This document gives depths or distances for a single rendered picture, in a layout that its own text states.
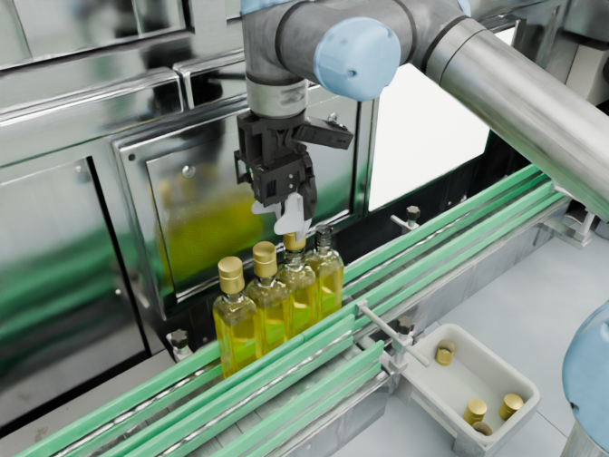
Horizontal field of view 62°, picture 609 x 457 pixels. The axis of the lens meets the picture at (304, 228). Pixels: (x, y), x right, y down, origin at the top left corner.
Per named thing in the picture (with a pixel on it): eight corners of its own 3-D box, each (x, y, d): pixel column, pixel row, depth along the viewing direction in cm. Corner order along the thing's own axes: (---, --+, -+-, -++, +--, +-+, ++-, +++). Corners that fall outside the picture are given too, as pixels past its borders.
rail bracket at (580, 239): (537, 235, 137) (565, 163, 123) (598, 269, 127) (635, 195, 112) (526, 242, 135) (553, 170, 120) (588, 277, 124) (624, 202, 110)
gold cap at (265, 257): (268, 258, 80) (266, 237, 77) (281, 271, 78) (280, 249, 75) (249, 268, 79) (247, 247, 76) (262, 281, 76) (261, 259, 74)
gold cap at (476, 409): (486, 420, 97) (491, 407, 94) (474, 431, 95) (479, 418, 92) (469, 406, 99) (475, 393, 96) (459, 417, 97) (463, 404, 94)
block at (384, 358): (366, 354, 103) (369, 332, 99) (401, 386, 97) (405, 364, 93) (353, 364, 101) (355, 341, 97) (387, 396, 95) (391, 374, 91)
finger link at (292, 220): (271, 253, 75) (263, 198, 70) (304, 237, 77) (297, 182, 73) (284, 262, 72) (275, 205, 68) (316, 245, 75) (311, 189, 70)
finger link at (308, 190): (290, 213, 74) (283, 159, 70) (300, 209, 75) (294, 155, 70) (309, 226, 71) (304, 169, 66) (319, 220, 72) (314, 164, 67)
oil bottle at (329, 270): (322, 318, 102) (324, 236, 88) (341, 335, 98) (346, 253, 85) (300, 332, 99) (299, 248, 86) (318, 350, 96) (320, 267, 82)
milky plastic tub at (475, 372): (442, 345, 112) (449, 317, 107) (533, 418, 99) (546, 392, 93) (386, 386, 104) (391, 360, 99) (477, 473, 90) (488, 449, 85)
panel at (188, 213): (477, 151, 133) (510, 15, 112) (487, 156, 131) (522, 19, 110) (156, 312, 90) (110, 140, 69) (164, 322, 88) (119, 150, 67)
